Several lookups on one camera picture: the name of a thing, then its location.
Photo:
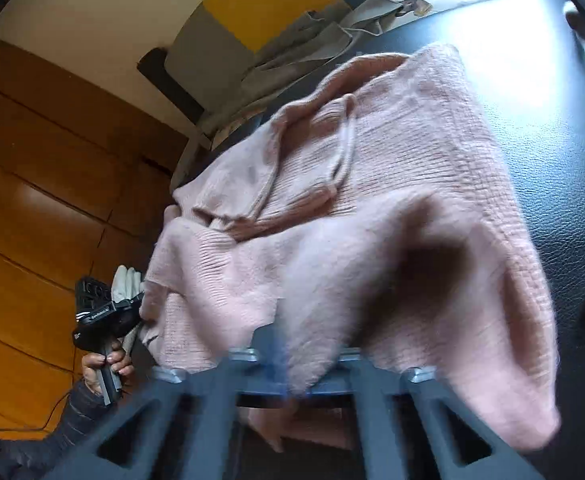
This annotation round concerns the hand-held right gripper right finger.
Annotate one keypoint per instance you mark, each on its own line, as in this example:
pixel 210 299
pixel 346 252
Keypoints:
pixel 372 390

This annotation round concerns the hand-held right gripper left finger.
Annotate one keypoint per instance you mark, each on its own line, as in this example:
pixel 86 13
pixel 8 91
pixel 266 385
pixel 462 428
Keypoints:
pixel 278 360

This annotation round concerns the pink knit sweater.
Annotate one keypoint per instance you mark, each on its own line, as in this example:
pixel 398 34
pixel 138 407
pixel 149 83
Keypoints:
pixel 372 200

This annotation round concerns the person's left forearm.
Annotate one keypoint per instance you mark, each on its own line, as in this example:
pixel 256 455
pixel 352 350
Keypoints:
pixel 47 440

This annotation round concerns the person's left hand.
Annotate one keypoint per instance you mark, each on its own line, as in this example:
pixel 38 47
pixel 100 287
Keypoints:
pixel 91 369

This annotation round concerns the white knit garment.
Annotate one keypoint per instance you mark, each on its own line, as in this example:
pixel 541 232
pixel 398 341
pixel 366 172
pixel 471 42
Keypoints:
pixel 127 282

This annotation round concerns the wooden wardrobe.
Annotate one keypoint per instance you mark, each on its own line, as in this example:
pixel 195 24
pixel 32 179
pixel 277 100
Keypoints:
pixel 47 185

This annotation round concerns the grey cloth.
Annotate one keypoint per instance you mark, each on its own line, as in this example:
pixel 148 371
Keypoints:
pixel 302 45

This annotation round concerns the grey yellow teal sofa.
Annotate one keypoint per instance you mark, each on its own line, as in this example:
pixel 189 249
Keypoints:
pixel 252 5

